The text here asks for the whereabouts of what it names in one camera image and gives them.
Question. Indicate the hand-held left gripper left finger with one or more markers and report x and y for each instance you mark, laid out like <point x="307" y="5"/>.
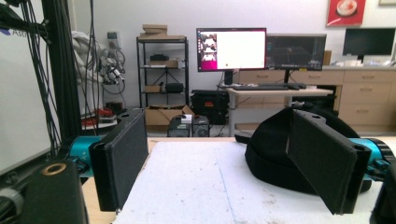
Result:
<point x="124" y="155"/>

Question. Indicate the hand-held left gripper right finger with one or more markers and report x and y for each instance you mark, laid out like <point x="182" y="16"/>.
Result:
<point x="323" y="161"/>

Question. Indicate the black knit hat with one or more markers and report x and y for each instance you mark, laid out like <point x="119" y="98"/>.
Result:
<point x="267" y="155"/>

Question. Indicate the red and white equipment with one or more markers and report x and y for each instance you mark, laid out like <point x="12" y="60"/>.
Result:
<point x="101" y="113"/>

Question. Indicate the open cardboard box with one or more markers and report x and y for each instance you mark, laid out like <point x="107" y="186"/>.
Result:
<point x="158" y="116"/>

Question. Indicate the black computer case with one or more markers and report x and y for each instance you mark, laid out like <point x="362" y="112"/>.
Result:
<point x="200" y="127"/>
<point x="178" y="129"/>

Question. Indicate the small white box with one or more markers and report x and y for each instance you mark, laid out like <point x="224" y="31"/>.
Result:
<point x="186" y="118"/>

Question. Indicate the white table mat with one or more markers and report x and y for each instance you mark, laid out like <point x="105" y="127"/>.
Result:
<point x="193" y="186"/>

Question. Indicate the wooden drawer cabinet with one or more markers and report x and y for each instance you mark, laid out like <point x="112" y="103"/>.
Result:
<point x="364" y="93"/>

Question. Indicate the light wooden standing desk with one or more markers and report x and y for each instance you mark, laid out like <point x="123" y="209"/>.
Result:
<point x="280" y="92"/>

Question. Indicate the black bag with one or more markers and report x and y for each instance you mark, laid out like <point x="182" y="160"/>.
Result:
<point x="174" y="87"/>

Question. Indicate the black hard equipment case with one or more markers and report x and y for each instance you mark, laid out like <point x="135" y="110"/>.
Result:
<point x="208" y="105"/>

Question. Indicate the black keyboard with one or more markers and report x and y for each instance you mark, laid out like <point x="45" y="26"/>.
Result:
<point x="260" y="87"/>

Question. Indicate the long cardboard box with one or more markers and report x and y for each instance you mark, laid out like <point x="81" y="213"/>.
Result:
<point x="163" y="63"/>

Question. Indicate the black metal shelf rack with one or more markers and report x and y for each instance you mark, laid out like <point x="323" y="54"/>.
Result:
<point x="186" y="71"/>

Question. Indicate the monitor with dark screen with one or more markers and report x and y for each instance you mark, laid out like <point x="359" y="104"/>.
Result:
<point x="295" y="51"/>

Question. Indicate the white board panel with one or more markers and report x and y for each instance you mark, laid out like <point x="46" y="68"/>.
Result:
<point x="18" y="99"/>

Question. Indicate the flat wide cardboard box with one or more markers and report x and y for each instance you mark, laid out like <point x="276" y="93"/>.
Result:
<point x="162" y="37"/>

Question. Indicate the black switched-off monitor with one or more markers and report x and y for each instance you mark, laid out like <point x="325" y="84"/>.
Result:
<point x="369" y="42"/>

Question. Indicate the small stacked cardboard boxes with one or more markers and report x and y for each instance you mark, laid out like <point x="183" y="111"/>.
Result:
<point x="154" y="29"/>

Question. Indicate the monitor with bright white screen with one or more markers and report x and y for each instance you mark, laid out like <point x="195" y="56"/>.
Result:
<point x="239" y="49"/>

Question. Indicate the red poster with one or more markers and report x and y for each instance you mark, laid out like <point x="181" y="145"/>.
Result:
<point x="345" y="12"/>

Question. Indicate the black metal frame post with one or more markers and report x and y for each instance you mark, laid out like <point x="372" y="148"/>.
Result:
<point x="63" y="77"/>

